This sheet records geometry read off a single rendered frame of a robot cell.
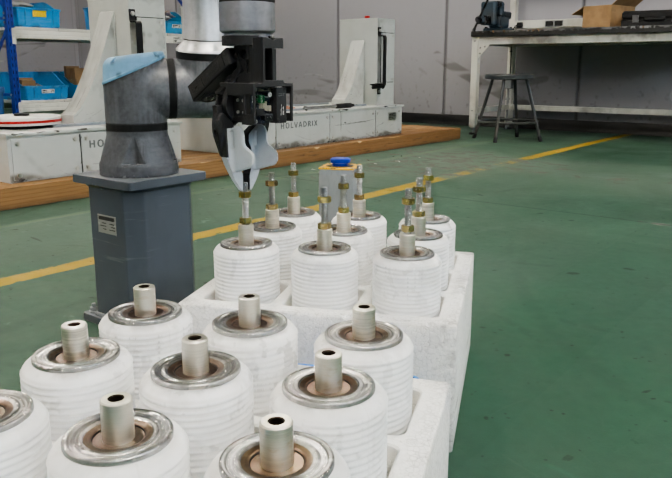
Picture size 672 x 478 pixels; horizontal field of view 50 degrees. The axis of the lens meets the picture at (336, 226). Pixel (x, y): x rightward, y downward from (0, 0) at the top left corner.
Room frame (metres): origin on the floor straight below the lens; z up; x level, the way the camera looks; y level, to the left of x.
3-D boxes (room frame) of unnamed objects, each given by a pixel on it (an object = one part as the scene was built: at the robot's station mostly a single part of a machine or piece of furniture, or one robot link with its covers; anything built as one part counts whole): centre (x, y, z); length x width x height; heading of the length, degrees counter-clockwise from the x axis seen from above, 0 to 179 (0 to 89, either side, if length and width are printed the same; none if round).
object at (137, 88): (1.42, 0.38, 0.47); 0.13 x 0.12 x 0.14; 108
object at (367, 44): (4.30, 0.25, 0.45); 1.51 x 0.57 x 0.74; 142
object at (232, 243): (1.02, 0.13, 0.25); 0.08 x 0.08 x 0.01
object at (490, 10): (5.42, -1.14, 0.87); 0.41 x 0.17 x 0.25; 142
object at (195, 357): (0.57, 0.12, 0.26); 0.02 x 0.02 x 0.03
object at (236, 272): (1.02, 0.13, 0.16); 0.10 x 0.10 x 0.18
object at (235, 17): (1.01, 0.12, 0.56); 0.08 x 0.08 x 0.05
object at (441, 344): (1.11, -0.01, 0.09); 0.39 x 0.39 x 0.18; 76
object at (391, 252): (0.97, -0.10, 0.25); 0.08 x 0.08 x 0.01
